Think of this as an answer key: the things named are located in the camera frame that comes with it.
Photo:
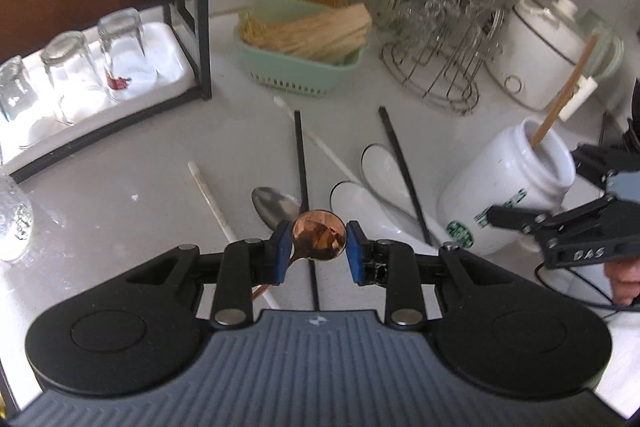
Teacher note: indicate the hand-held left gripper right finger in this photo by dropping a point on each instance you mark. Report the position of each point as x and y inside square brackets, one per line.
[356, 252]

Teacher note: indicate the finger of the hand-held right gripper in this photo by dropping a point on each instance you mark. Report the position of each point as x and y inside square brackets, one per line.
[520, 219]
[600, 162]

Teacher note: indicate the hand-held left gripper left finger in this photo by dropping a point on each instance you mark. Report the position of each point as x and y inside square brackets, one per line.
[282, 252]

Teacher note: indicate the white ceramic jar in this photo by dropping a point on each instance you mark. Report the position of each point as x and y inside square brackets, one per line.
[500, 187]

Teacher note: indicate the copper spoon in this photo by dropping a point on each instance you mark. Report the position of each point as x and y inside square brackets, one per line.
[320, 234]

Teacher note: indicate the white ceramic spoon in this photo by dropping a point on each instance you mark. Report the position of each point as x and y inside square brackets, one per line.
[382, 167]
[357, 207]

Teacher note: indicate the steel spoon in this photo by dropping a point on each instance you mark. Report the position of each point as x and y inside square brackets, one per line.
[272, 207]

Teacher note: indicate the wooden chopstick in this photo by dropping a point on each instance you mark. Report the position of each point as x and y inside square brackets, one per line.
[565, 97]

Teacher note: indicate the white chopstick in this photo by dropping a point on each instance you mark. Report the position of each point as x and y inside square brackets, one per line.
[215, 212]
[320, 142]

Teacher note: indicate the black chopstick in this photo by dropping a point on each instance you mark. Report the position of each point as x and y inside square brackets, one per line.
[302, 167]
[400, 157]

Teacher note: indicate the person's right hand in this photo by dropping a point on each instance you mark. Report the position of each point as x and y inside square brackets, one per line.
[625, 279]

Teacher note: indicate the pale ceramic bowl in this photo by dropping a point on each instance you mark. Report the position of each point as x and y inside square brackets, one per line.
[611, 49]

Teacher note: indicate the white electric cooker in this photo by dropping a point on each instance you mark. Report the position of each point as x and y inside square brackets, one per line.
[530, 52]

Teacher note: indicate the green plastic basket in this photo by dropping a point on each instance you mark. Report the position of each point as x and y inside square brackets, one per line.
[300, 72]

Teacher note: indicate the glass goblet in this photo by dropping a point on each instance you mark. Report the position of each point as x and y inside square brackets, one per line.
[417, 24]
[462, 2]

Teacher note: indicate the white drip tray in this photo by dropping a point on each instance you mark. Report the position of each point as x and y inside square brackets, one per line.
[160, 72]

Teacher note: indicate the bundle of thin wooden sticks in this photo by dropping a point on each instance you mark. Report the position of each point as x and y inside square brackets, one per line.
[310, 34]

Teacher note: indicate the clear drinking glass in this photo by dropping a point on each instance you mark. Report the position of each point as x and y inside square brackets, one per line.
[67, 77]
[15, 99]
[122, 52]

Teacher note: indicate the black metal dish rack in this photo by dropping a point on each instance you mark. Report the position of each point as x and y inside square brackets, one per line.
[192, 7]

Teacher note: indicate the tall textured glass mug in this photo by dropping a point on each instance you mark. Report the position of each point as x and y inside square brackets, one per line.
[12, 222]

